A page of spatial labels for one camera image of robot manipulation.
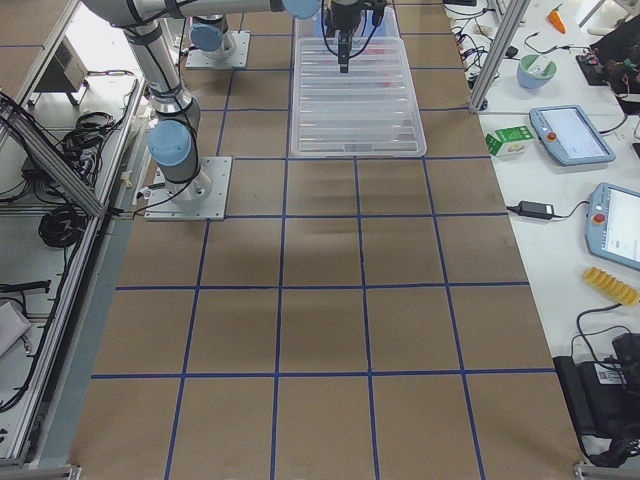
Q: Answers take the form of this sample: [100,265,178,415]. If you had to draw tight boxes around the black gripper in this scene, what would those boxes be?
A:
[324,0,361,74]

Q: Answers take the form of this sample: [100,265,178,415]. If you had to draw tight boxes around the clear plastic box lid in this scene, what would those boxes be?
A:
[290,37,427,158]

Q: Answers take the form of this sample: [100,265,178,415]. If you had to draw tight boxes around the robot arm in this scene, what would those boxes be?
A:
[189,15,235,58]
[85,1,374,159]

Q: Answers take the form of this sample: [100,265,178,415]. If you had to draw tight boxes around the clear plastic storage box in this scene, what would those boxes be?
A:
[295,1,399,58]

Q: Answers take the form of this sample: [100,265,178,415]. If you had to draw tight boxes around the green milk carton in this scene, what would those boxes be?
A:
[485,125,535,157]

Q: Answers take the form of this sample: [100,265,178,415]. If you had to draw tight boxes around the green blue bowl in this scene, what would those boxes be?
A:
[516,54,557,89]

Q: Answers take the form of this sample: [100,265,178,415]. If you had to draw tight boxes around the orange toy carrot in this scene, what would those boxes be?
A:
[546,5,567,34]

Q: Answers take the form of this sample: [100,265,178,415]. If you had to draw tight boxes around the far teach pendant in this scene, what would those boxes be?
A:
[529,105,616,166]

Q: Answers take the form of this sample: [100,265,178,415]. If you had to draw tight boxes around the teach pendant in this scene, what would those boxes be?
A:
[529,105,616,166]
[585,183,640,270]

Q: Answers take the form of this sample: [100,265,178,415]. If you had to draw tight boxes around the black power adapter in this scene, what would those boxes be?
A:
[518,200,555,220]

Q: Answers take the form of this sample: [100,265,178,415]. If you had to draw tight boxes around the near teach pendant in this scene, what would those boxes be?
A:
[585,183,640,270]

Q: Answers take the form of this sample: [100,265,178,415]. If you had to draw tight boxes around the yellow toy corn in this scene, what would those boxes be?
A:
[583,267,639,307]

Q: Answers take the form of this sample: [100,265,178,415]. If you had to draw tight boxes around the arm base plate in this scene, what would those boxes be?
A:
[143,157,232,221]
[186,28,251,70]

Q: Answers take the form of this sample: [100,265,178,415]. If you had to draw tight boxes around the aluminium frame post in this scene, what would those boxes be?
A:
[468,0,530,114]

